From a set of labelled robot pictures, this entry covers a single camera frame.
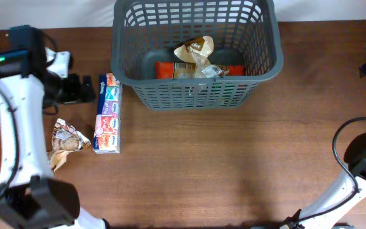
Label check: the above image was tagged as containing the brown snack bag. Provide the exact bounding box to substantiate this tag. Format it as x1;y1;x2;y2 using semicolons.
47;118;91;172

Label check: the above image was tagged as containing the multicolour tissue pack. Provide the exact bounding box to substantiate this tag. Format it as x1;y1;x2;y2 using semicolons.
93;73;123;154

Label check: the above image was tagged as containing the orange pasta packet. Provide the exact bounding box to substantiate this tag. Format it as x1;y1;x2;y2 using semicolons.
154;61;245;80

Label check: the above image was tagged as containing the grey plastic shopping basket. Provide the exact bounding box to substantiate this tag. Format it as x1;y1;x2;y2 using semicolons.
111;0;283;110

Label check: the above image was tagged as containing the beige snack bag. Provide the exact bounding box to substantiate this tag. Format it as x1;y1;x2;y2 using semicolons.
173;36;229;79

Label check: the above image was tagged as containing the green lid spice jar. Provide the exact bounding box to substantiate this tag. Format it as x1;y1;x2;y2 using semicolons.
212;83;235;106

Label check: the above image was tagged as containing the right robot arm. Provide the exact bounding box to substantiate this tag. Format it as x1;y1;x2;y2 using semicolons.
279;116;366;229

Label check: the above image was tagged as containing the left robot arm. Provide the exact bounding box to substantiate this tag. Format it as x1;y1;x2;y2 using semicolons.
0;25;109;228

